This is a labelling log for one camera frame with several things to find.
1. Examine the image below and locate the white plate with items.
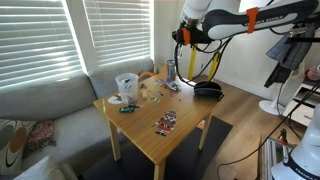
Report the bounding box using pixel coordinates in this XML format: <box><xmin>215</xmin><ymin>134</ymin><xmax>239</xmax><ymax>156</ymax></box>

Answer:
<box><xmin>107</xmin><ymin>94</ymin><xmax>125</xmax><ymax>106</ymax></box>

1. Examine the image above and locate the black floor cable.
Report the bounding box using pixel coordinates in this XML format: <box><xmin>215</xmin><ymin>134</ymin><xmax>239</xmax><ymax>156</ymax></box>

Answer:
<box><xmin>216</xmin><ymin>82</ymin><xmax>320</xmax><ymax>180</ymax></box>

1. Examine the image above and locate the black zip case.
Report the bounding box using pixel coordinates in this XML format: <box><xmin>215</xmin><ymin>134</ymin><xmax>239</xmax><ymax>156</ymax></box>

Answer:
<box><xmin>193</xmin><ymin>80</ymin><xmax>225</xmax><ymax>101</ymax></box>

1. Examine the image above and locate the clear plastic cup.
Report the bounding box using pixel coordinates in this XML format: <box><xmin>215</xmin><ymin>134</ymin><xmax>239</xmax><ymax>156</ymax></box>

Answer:
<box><xmin>114</xmin><ymin>72</ymin><xmax>140</xmax><ymax>105</ymax></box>

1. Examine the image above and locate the white cushion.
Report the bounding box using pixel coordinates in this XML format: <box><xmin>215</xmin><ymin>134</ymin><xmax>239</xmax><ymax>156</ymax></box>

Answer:
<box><xmin>12</xmin><ymin>154</ymin><xmax>80</xmax><ymax>180</ymax></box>

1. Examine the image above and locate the large white blue sachet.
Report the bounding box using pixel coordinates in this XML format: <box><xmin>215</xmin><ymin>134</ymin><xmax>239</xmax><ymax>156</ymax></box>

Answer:
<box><xmin>165</xmin><ymin>79</ymin><xmax>182</xmax><ymax>93</ymax></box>

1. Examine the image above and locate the orange octopus plush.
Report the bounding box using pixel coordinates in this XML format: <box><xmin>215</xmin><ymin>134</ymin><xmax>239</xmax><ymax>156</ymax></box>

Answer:
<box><xmin>137</xmin><ymin>63</ymin><xmax>169</xmax><ymax>81</ymax></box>

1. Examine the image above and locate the framed panel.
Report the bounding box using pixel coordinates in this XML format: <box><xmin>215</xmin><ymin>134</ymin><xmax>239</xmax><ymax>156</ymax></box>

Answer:
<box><xmin>257</xmin><ymin>134</ymin><xmax>298</xmax><ymax>180</ymax></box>

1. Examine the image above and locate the dark blue rug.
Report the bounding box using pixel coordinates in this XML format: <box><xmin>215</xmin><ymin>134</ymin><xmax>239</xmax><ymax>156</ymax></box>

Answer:
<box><xmin>81</xmin><ymin>115</ymin><xmax>234</xmax><ymax>180</ymax></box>

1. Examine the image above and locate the silver metal cup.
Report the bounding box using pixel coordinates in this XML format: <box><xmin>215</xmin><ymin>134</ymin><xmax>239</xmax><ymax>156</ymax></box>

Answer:
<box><xmin>165</xmin><ymin>59</ymin><xmax>177</xmax><ymax>81</ymax></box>

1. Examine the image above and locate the green black toy car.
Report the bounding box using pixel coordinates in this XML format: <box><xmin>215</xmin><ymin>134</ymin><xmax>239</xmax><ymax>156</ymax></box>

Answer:
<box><xmin>118</xmin><ymin>103</ymin><xmax>142</xmax><ymax>114</ymax></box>

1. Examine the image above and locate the white shelf unit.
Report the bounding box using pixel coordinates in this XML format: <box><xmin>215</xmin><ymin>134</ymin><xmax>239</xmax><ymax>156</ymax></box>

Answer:
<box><xmin>282</xmin><ymin>79</ymin><xmax>320</xmax><ymax>128</ymax></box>

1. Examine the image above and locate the red handled tool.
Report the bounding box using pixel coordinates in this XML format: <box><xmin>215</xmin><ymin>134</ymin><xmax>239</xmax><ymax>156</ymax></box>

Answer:
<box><xmin>279</xmin><ymin>128</ymin><xmax>290</xmax><ymax>145</ymax></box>

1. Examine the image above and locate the orange forearm cable clip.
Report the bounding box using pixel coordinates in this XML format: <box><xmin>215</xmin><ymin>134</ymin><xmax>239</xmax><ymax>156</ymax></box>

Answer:
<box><xmin>246</xmin><ymin>6</ymin><xmax>260</xmax><ymax>35</ymax></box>

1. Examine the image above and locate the yellow stand leg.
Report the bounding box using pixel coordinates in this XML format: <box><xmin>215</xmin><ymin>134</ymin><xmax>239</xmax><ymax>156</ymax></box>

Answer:
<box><xmin>207</xmin><ymin>51</ymin><xmax>221</xmax><ymax>82</ymax></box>
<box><xmin>187</xmin><ymin>44</ymin><xmax>199</xmax><ymax>81</ymax></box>

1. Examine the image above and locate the grey sofa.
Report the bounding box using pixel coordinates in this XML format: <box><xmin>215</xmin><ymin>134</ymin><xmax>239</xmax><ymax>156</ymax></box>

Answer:
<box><xmin>0</xmin><ymin>56</ymin><xmax>156</xmax><ymax>176</ymax></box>

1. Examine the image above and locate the dark hanging jacket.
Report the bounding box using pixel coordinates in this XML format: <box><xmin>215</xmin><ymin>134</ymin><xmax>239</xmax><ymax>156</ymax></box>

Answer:
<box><xmin>264</xmin><ymin>23</ymin><xmax>318</xmax><ymax>90</ymax></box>

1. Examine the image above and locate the wooden table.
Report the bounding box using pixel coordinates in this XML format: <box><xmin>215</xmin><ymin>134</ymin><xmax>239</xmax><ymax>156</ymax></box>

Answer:
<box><xmin>92</xmin><ymin>71</ymin><xmax>221</xmax><ymax>180</ymax></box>

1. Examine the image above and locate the white pedestal stand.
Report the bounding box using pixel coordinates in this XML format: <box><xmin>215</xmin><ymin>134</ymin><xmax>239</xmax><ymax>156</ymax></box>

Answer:
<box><xmin>258</xmin><ymin>62</ymin><xmax>307</xmax><ymax>117</ymax></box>

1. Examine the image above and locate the white window blind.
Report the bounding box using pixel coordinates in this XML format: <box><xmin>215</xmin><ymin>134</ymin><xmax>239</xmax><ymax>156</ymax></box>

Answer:
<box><xmin>82</xmin><ymin>0</ymin><xmax>153</xmax><ymax>68</ymax></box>
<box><xmin>0</xmin><ymin>0</ymin><xmax>83</xmax><ymax>90</ymax></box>

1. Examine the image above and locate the circle pattern cushion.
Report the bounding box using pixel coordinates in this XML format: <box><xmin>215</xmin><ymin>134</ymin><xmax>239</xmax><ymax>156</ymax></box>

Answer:
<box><xmin>0</xmin><ymin>118</ymin><xmax>36</xmax><ymax>176</ymax></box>

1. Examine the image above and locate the black boom rod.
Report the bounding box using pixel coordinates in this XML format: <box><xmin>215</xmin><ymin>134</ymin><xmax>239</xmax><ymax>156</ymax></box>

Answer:
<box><xmin>287</xmin><ymin>36</ymin><xmax>320</xmax><ymax>44</ymax></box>

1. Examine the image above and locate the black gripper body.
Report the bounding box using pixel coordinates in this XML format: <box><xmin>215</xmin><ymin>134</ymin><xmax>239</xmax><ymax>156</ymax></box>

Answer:
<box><xmin>171</xmin><ymin>30</ymin><xmax>184</xmax><ymax>44</ymax></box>

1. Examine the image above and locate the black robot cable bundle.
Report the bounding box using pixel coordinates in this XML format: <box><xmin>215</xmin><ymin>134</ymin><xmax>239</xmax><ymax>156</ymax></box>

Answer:
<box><xmin>173</xmin><ymin>36</ymin><xmax>234</xmax><ymax>89</ymax></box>

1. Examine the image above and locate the orange wrist cable clip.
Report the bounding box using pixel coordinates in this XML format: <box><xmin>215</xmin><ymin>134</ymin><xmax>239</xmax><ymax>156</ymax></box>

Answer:
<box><xmin>181</xmin><ymin>26</ymin><xmax>192</xmax><ymax>46</ymax></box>

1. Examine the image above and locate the pink object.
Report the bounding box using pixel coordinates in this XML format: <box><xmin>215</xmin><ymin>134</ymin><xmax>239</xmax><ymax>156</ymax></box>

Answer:
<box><xmin>305</xmin><ymin>64</ymin><xmax>320</xmax><ymax>82</ymax></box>

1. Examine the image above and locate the red floral cushion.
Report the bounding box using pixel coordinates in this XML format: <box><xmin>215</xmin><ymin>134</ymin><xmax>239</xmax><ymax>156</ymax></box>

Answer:
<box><xmin>24</xmin><ymin>119</ymin><xmax>58</xmax><ymax>158</ymax></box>

